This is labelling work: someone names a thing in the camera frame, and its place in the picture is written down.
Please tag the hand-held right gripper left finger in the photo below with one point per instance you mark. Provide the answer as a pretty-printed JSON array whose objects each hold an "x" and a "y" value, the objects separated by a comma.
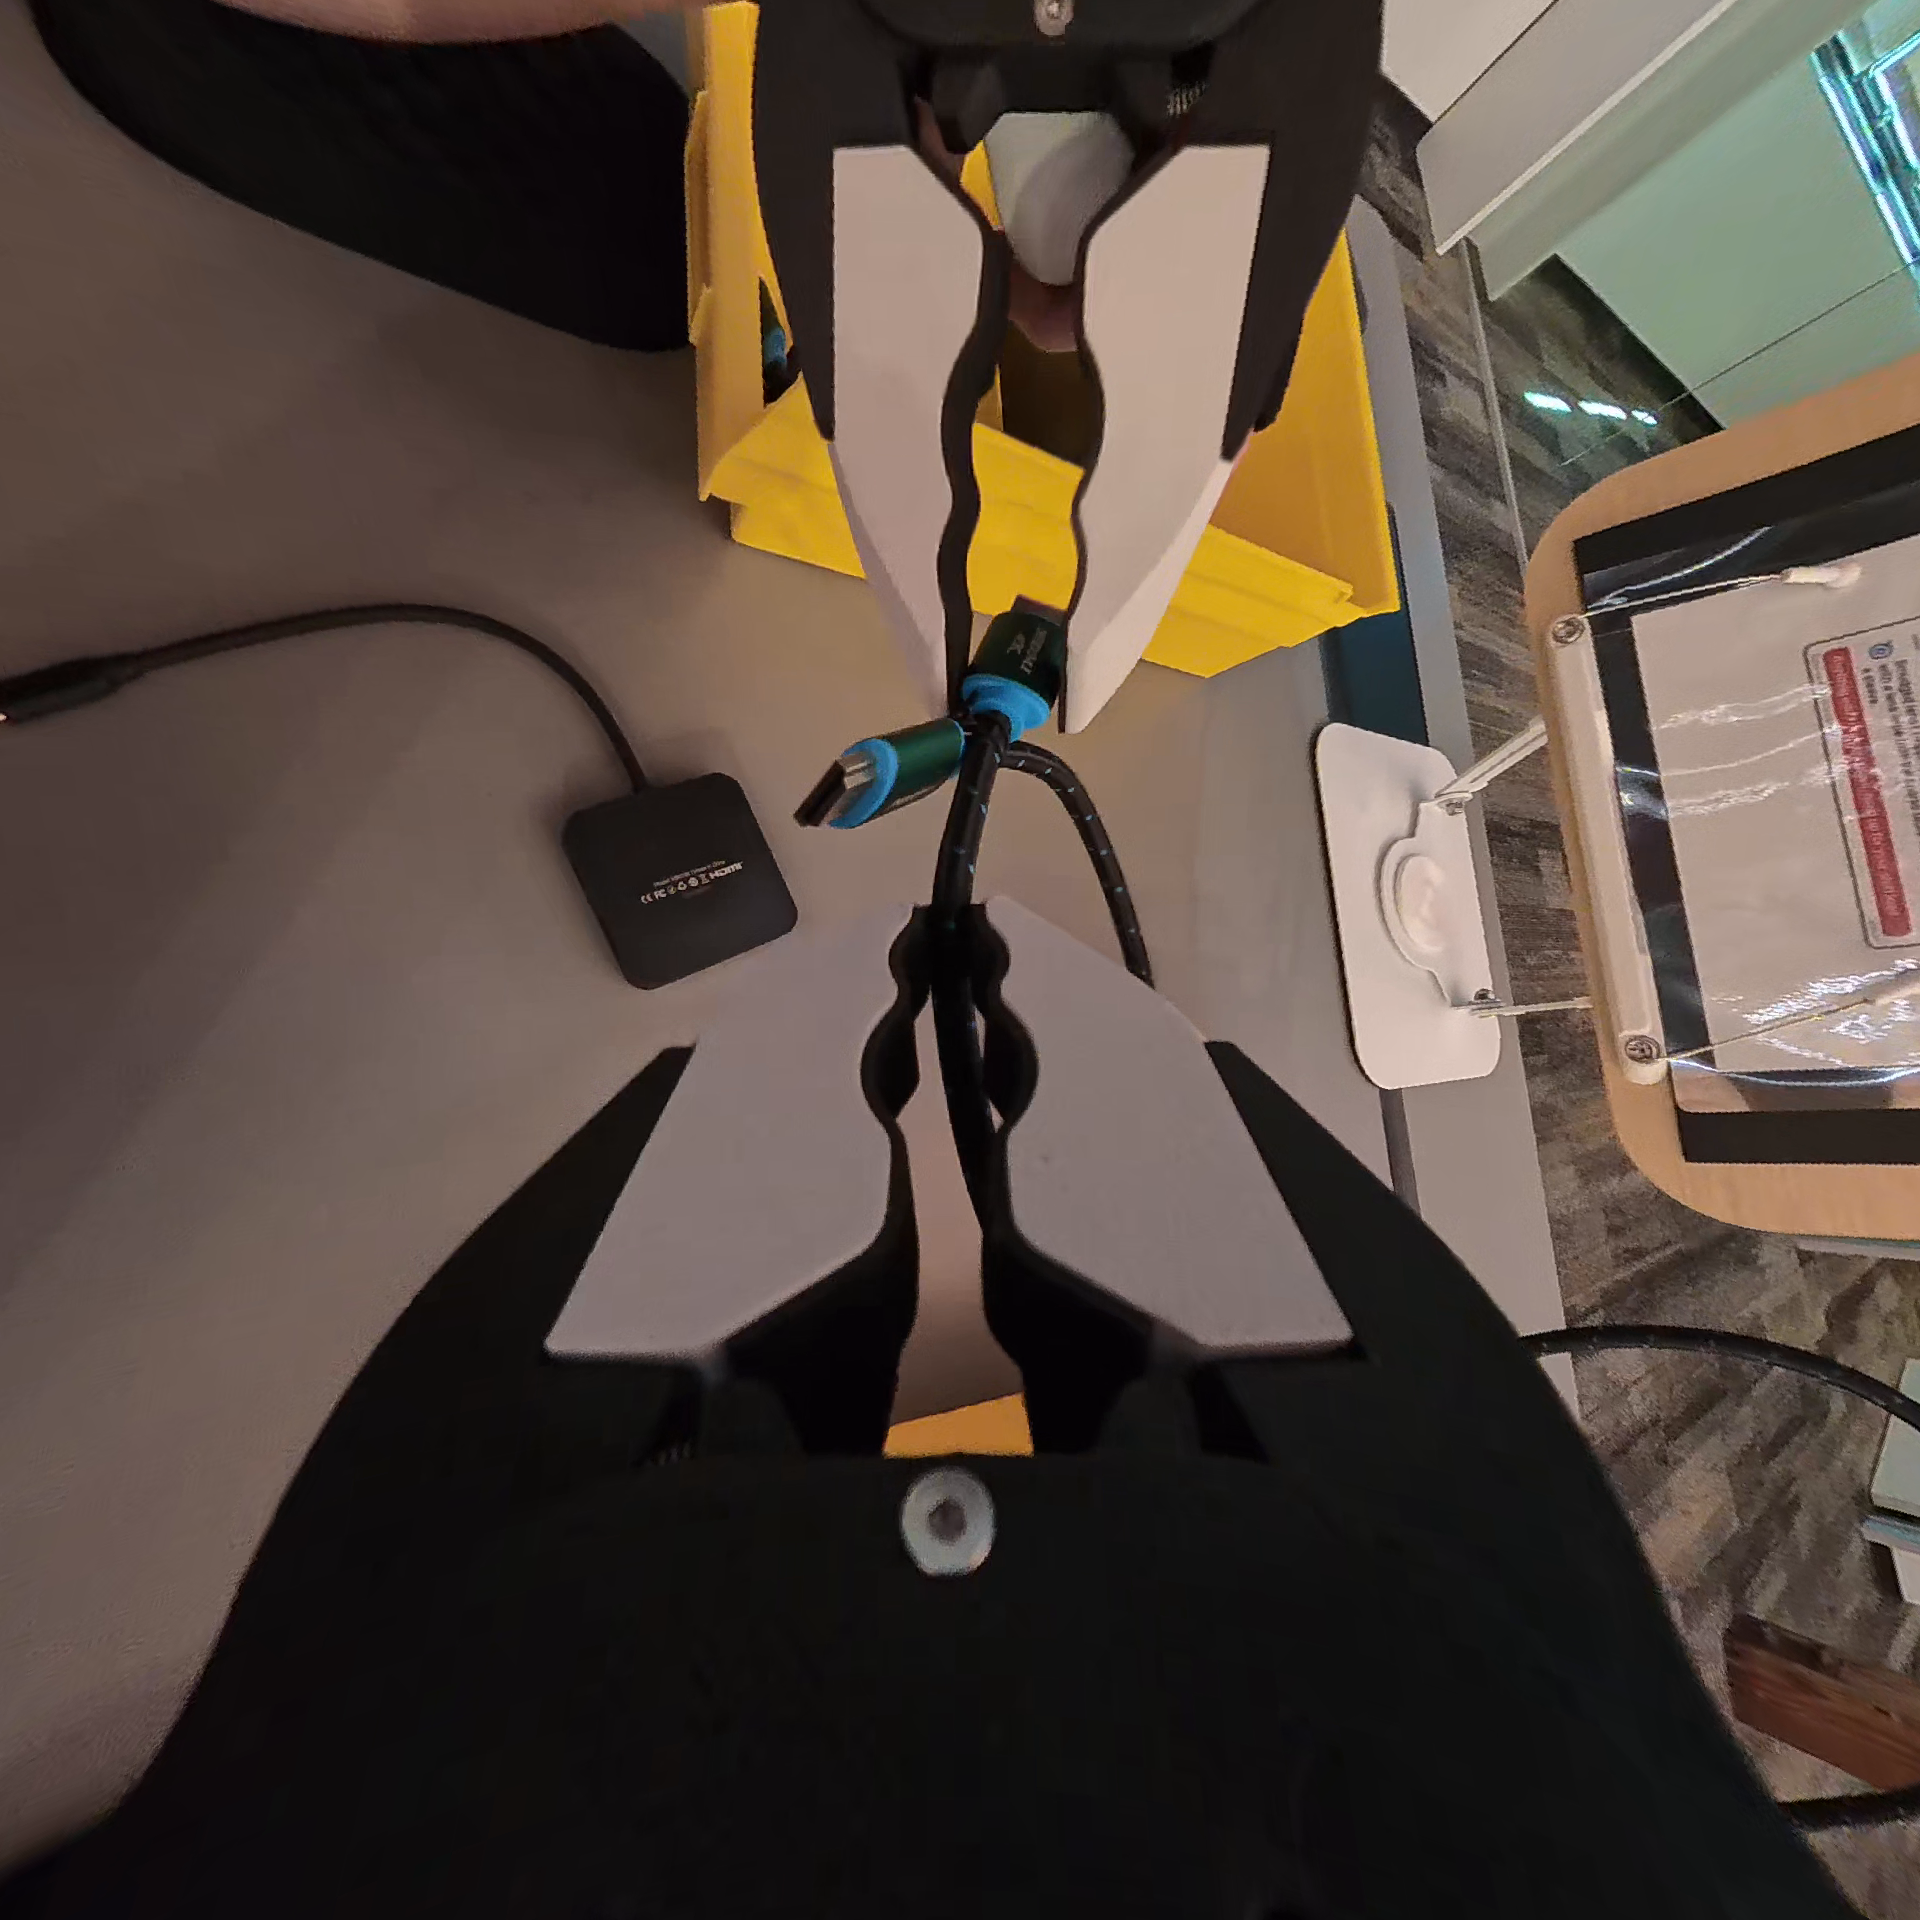
[{"x": 750, "y": 1200}]

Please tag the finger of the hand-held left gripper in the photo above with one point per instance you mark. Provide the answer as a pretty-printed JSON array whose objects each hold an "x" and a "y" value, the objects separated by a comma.
[
  {"x": 892, "y": 376},
  {"x": 1172, "y": 376}
]

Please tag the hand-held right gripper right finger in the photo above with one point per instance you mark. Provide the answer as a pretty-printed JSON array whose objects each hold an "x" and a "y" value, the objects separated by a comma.
[{"x": 1172, "y": 1200}]

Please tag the yellow plastic bin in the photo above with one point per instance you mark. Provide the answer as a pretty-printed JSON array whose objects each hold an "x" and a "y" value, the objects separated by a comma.
[
  {"x": 1290, "y": 570},
  {"x": 962, "y": 1429}
]

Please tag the person's left hand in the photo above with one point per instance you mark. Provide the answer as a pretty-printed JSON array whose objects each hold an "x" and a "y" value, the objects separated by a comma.
[{"x": 1045, "y": 312}]

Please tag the white board stand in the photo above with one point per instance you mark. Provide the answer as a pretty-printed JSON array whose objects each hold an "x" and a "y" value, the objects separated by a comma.
[{"x": 1411, "y": 902}]

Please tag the black quilted pad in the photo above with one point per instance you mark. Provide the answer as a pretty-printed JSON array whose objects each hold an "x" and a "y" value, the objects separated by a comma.
[{"x": 376, "y": 182}]

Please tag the wooden instruction board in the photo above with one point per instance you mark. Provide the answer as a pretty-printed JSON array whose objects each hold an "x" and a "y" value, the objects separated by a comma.
[{"x": 1725, "y": 1172}]

